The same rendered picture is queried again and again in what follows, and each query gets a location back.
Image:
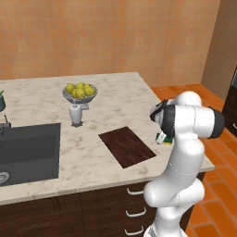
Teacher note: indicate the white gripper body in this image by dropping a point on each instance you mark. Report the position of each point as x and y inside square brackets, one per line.
[160, 138]

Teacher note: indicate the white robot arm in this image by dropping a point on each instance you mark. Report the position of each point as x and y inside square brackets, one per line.
[185, 160]

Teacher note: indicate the green and yellow sponge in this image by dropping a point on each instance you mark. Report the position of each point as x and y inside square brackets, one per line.
[168, 141]

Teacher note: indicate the dark brown cutting board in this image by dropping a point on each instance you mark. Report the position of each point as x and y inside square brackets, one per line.
[127, 147]

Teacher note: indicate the dark wood drawer front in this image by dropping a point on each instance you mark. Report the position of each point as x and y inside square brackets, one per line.
[135, 199]
[135, 219]
[131, 225]

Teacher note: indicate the black appliance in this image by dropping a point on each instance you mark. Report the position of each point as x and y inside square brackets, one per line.
[230, 108]

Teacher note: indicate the yellow lemon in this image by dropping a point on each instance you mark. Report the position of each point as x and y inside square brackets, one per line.
[80, 93]
[70, 88]
[80, 85]
[90, 91]
[86, 86]

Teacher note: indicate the white bottle with grey base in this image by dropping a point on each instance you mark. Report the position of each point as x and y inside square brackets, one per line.
[76, 114]

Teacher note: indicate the grey fruit bowl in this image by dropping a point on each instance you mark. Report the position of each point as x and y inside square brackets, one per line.
[81, 100]

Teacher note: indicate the dark wood cupboard door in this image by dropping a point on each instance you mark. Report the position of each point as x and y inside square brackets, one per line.
[37, 219]
[103, 213]

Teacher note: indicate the dark grey sink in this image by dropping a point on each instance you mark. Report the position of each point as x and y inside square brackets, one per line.
[27, 154]

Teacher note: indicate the grey tap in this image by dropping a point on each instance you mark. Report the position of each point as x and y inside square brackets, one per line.
[4, 125]

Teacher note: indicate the dark green plant pot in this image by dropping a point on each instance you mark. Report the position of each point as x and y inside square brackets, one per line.
[2, 103]

